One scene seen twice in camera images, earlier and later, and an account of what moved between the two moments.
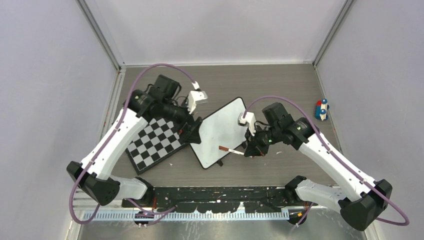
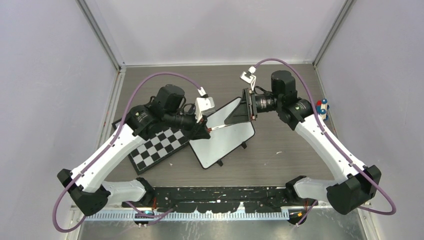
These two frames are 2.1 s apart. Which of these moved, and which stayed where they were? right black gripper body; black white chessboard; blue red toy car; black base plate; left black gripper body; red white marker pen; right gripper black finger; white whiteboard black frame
Moved: red white marker pen; right gripper black finger; right black gripper body
Stayed: blue red toy car; white whiteboard black frame; left black gripper body; black white chessboard; black base plate
